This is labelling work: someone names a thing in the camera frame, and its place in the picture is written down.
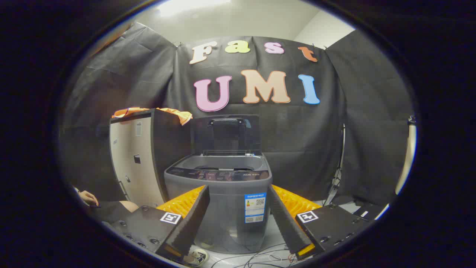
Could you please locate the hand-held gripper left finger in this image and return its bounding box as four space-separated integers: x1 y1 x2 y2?
100 184 210 262

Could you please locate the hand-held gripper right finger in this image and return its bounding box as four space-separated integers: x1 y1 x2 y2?
267 184 372 261

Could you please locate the grey washing machine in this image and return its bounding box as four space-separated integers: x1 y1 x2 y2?
164 151 273 254

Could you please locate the orange polo shirt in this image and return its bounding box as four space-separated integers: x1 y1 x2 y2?
112 107 193 126

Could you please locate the person's shoe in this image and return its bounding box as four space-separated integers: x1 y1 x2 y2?
184 249 209 267

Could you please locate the person's leg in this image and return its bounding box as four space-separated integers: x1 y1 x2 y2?
93 200 140 224

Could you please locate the white door dark cabinet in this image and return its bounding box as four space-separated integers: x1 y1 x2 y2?
109 108 192 208

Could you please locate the black flat box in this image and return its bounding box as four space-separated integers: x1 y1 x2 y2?
351 203 387 222

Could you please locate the black backdrop cloth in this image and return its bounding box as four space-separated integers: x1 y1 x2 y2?
61 22 415 207

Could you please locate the white stand pole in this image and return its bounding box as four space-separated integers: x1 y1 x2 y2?
395 116 416 195

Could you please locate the tangle of floor cables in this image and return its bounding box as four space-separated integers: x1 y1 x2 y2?
210 242 298 268

